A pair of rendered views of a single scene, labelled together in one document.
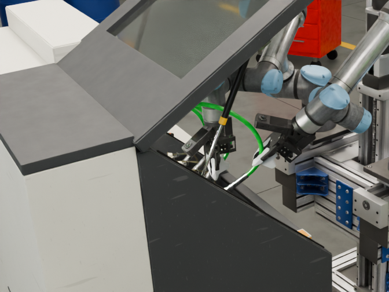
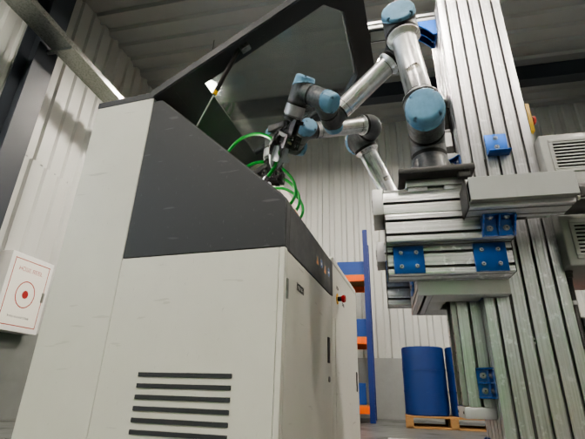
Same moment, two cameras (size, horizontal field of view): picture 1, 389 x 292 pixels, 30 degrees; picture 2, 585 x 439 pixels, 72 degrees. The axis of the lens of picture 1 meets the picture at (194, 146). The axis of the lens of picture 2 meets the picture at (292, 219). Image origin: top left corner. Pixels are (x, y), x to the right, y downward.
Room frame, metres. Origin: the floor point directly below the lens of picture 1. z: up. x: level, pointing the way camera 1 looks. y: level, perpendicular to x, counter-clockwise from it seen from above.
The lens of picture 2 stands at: (1.00, -1.16, 0.39)
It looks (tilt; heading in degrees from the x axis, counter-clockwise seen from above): 23 degrees up; 41
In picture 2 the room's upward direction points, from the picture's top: 2 degrees clockwise
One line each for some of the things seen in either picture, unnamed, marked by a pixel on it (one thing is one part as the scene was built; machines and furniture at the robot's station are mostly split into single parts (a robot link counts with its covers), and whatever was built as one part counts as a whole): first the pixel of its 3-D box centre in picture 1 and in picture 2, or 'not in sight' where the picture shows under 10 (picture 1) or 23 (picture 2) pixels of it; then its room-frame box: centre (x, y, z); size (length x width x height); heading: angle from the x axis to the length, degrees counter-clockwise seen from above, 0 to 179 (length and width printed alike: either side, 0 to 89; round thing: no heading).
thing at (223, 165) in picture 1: (221, 167); not in sight; (2.07, -0.08, 1.16); 0.06 x 0.03 x 0.09; 114
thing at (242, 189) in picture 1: (267, 227); (308, 256); (2.16, -0.23, 0.87); 0.62 x 0.04 x 0.16; 24
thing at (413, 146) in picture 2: not in sight; (426, 138); (2.18, -0.73, 1.20); 0.13 x 0.12 x 0.14; 22
